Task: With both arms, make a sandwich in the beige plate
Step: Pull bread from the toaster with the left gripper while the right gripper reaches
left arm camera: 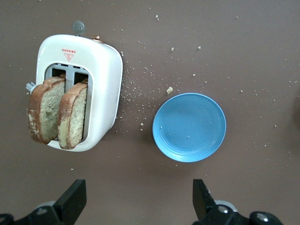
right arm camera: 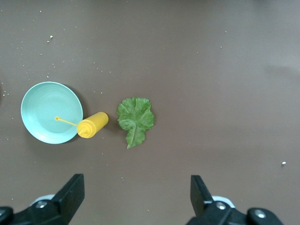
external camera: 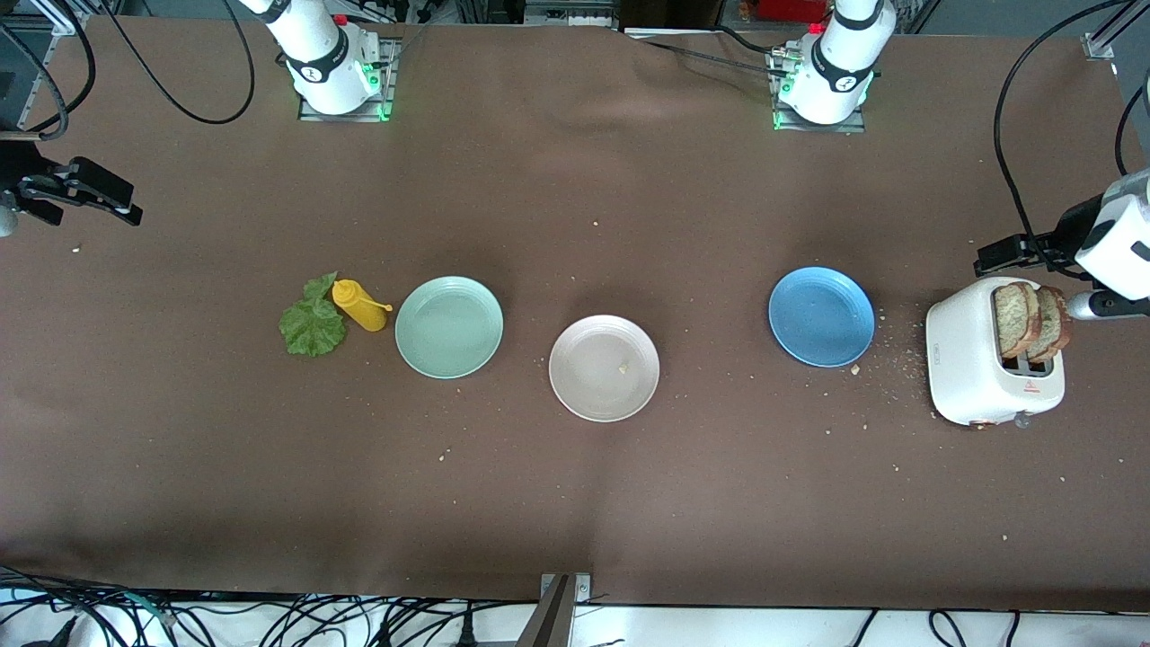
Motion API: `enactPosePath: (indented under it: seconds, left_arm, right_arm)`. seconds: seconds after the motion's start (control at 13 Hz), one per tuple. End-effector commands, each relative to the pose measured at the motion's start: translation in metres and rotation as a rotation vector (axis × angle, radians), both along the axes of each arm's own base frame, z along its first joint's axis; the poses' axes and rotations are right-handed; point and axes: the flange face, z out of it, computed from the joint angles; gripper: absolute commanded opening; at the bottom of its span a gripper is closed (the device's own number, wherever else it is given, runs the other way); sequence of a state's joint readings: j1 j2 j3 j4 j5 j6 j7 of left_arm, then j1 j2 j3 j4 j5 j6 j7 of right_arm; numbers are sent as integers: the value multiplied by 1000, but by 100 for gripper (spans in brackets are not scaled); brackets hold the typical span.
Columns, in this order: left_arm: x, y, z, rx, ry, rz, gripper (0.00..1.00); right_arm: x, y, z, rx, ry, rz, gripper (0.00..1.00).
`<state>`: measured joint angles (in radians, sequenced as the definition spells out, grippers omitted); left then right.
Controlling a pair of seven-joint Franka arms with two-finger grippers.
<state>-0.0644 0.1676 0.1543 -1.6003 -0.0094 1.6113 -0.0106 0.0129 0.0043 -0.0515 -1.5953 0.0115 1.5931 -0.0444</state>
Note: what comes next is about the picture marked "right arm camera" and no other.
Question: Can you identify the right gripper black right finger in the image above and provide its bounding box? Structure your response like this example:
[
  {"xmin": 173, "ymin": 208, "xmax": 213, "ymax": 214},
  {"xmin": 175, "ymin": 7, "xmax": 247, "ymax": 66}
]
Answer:
[{"xmin": 187, "ymin": 175, "xmax": 285, "ymax": 225}]

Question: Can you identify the yellow mustard squeeze bottle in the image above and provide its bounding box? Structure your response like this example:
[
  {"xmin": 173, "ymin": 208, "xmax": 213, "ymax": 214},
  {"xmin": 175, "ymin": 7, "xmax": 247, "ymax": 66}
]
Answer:
[{"xmin": 55, "ymin": 112, "xmax": 109, "ymax": 139}]

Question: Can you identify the green lettuce leaf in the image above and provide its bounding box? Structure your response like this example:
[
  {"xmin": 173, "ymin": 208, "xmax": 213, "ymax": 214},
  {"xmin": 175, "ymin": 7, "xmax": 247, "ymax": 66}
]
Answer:
[{"xmin": 116, "ymin": 97, "xmax": 155, "ymax": 150}]

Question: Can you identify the mint green plate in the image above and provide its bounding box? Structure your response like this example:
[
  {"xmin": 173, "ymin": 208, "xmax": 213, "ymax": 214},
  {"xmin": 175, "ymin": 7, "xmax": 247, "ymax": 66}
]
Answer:
[{"xmin": 20, "ymin": 81, "xmax": 84, "ymax": 144}]

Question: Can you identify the brown tablecloth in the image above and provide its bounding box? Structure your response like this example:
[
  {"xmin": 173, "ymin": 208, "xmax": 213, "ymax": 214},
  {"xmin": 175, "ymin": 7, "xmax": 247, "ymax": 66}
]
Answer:
[{"xmin": 0, "ymin": 0, "xmax": 300, "ymax": 225}]

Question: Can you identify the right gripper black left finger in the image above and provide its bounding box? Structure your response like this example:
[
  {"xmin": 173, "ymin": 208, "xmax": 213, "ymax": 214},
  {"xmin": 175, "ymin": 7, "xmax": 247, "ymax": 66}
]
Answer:
[{"xmin": 0, "ymin": 173, "xmax": 85, "ymax": 225}]

